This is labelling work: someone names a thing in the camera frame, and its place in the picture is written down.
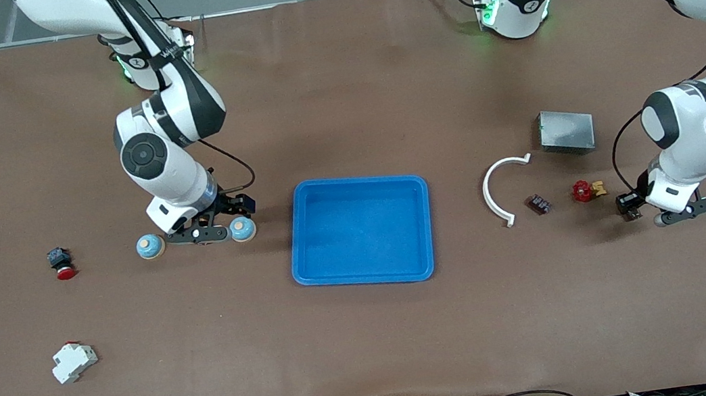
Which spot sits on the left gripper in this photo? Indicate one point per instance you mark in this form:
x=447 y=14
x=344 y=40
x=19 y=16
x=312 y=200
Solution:
x=639 y=192

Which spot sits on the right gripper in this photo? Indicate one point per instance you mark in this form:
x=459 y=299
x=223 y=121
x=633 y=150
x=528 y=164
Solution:
x=230 y=204

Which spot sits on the blue desk bell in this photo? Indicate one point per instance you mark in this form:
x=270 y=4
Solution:
x=244 y=231
x=150 y=246

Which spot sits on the small black electronic component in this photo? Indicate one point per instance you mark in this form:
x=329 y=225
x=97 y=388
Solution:
x=538 y=204

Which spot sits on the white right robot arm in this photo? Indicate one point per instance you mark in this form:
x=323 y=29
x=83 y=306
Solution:
x=146 y=157

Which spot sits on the blue plastic tray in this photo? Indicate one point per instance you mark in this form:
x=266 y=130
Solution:
x=357 y=231

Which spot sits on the red mushroom push button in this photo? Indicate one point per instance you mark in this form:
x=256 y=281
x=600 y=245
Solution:
x=61 y=262

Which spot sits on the grey metal box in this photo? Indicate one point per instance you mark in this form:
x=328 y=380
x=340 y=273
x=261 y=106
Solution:
x=566 y=131

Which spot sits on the white circuit breaker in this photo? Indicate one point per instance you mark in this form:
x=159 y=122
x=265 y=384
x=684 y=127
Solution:
x=73 y=363

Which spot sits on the silver base connector box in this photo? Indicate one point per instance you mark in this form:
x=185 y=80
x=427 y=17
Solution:
x=188 y=42
x=486 y=3

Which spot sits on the brown table cover sheet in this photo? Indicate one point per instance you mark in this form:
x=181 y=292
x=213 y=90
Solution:
x=372 y=345

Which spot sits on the white curved plastic arc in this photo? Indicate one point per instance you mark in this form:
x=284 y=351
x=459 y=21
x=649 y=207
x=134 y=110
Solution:
x=486 y=193

